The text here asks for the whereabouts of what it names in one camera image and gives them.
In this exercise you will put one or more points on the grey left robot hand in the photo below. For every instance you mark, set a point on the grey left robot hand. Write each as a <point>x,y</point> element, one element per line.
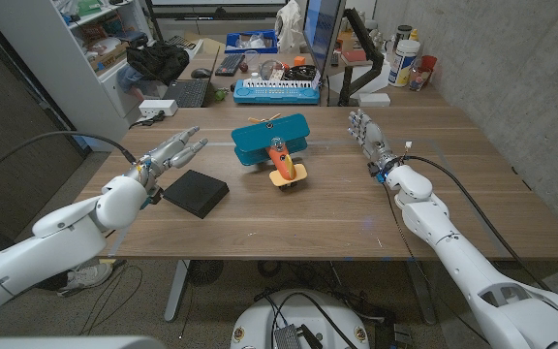
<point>167,155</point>

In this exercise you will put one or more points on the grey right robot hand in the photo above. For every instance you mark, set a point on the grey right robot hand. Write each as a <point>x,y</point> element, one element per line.
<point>373,143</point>

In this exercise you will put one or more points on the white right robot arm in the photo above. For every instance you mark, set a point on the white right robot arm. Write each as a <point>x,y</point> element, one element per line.
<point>458,257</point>

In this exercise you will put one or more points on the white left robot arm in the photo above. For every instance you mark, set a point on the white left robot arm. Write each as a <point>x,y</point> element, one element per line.
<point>56,242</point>

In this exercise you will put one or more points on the black photo album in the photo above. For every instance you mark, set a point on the black photo album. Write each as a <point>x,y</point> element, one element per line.
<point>196,193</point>

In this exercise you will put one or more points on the teal and orange toy airplane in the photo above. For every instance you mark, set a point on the teal and orange toy airplane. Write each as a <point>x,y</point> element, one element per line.
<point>269,136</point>

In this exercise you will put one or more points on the blue toy piano keyboard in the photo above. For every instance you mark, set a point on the blue toy piano keyboard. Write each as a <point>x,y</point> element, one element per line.
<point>279,93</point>

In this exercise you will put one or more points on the flat white box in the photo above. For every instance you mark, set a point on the flat white box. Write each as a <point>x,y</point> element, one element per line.
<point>375,99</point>

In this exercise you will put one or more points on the white power strip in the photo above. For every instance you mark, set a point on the white power strip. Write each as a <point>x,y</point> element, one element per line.
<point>157,107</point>

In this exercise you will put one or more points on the clear glass jar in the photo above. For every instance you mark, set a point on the clear glass jar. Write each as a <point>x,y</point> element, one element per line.
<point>417,78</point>

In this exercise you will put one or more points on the white wipes canister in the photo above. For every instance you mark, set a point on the white wipes canister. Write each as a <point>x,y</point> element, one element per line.
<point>403,63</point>

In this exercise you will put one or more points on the black computer mouse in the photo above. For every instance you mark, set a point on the black computer mouse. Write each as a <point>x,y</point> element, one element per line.
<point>201,73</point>

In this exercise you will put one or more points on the red flat box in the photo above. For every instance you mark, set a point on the red flat box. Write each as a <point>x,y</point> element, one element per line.
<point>354,55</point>

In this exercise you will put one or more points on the black bag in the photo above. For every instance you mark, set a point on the black bag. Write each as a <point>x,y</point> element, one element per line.
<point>159,60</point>

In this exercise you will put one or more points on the red cup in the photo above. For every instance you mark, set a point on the red cup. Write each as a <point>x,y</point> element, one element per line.
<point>429,63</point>

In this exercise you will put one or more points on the black round bowl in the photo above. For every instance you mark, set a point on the black round bowl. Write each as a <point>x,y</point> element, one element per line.
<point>300,72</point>

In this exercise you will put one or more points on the small orange cube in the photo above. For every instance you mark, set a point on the small orange cube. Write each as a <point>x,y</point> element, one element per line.
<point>299,61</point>

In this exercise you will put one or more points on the black computer keyboard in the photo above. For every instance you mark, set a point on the black computer keyboard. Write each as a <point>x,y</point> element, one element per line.
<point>230,64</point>

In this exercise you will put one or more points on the black capped bottle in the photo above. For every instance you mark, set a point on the black capped bottle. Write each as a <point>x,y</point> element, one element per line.
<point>403,33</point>

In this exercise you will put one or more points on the cardboard box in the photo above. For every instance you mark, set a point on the cardboard box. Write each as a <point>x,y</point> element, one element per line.
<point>109,57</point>

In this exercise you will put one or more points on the small dark red ball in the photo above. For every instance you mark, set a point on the small dark red ball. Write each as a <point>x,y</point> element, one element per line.
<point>243,67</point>

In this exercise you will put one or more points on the black round fan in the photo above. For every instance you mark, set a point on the black round fan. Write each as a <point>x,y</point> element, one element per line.
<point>205,271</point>

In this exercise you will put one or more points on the computer monitor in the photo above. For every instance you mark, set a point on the computer monitor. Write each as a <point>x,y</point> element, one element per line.
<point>321,29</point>

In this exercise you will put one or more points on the clear glass bowl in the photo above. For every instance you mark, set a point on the clear glass bowl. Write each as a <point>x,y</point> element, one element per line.
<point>270,69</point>

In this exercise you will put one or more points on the blue plastic bin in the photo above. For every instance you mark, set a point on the blue plastic bin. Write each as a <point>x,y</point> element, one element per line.
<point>233,40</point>

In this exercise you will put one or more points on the grey metal table leg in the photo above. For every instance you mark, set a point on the grey metal table leg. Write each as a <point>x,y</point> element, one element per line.
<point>422,291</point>
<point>176,291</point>

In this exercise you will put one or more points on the white plastic bag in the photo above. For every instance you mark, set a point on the white plastic bag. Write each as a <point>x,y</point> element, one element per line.
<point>289,26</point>

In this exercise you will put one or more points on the person's leg with sneaker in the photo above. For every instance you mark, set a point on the person's leg with sneaker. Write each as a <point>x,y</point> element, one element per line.
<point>87,277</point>

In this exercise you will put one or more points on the whiteboard with writing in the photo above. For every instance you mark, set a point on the whiteboard with writing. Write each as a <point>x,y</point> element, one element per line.
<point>211,4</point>

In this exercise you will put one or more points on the white shelf unit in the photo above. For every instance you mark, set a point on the white shelf unit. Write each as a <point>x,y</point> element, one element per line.
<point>41,53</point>

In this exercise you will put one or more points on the white robot torso base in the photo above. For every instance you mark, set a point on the white robot torso base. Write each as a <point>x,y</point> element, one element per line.
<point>259,320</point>

